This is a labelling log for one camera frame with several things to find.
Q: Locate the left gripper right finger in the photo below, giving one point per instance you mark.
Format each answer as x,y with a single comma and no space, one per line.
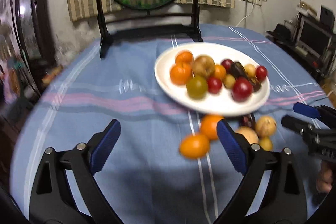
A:
284,200

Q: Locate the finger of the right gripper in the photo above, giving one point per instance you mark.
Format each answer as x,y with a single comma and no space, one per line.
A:
306,110
296,125

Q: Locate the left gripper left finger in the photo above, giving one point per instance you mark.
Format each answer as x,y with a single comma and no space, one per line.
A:
51,199

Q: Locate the small red fruit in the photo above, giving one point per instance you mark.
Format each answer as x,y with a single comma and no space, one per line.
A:
261,73

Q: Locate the large speckled pepino melon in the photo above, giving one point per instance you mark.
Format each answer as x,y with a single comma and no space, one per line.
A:
203,66

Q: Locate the right hand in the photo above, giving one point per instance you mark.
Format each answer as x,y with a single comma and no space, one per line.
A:
325,178

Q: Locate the small yellow-green fruit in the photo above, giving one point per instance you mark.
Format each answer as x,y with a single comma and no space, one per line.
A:
266,144

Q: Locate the pale yellow round fruit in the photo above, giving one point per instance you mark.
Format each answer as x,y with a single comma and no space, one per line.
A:
248,133

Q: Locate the dark red plum on cloth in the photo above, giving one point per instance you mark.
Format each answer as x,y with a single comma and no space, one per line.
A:
247,120

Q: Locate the dark passion fruit on plate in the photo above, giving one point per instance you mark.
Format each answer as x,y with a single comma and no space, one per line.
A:
256,85

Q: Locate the large red plum on plate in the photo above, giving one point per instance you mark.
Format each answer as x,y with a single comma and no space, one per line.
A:
241,90

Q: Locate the pale yellow fruit on plate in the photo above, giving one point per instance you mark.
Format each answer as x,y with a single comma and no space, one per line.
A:
250,70

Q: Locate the computer monitor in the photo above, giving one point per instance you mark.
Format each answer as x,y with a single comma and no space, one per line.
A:
312,38

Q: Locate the small yellow fruit on plate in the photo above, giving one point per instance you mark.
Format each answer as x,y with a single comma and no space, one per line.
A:
229,81

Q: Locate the small red plum on plate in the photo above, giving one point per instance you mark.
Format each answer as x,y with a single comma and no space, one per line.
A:
214,85

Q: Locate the red plum on plate back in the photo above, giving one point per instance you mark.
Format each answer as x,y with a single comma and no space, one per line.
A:
226,63

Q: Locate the small orange on plate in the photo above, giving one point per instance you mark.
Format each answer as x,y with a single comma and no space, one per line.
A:
220,72

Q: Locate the blue striped tablecloth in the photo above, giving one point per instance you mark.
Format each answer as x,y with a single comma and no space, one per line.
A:
145,179

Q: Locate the green tomato on plate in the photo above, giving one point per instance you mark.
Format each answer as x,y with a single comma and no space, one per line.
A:
197,87

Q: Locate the orange on plate back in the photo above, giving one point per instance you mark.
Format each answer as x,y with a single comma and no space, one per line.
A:
184,57

